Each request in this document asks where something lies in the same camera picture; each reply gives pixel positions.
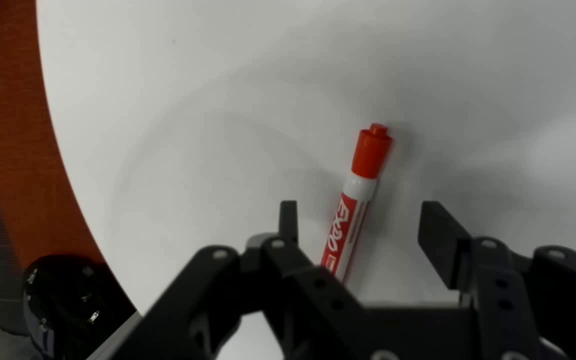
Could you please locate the black table base foot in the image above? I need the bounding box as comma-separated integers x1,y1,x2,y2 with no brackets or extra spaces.
23,255,137,360

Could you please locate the red white marker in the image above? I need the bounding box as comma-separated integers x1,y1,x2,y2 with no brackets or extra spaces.
321,122,395,280

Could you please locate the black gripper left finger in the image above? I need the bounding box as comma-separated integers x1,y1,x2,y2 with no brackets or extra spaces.
105,200,376,360

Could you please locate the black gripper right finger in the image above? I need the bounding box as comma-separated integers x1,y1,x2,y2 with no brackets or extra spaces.
419,202,576,360

